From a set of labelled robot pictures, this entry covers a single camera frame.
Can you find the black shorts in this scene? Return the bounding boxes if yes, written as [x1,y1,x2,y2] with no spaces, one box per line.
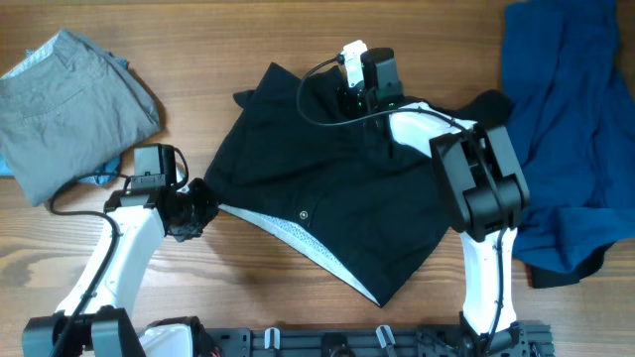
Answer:
[202,61,515,308]

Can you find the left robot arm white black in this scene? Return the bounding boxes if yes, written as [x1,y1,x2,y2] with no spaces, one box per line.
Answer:
[22,144,223,356]

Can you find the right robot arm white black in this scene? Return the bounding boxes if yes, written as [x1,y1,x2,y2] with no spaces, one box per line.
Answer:
[335,42,530,346]

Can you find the grey folded shorts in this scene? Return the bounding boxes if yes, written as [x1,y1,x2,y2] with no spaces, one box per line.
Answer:
[1,30,161,206]

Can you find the dark blue garment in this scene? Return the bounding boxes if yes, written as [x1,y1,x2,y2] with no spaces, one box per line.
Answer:
[501,1,634,289]

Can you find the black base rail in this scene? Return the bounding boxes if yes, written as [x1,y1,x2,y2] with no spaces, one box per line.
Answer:
[138,316,555,357]

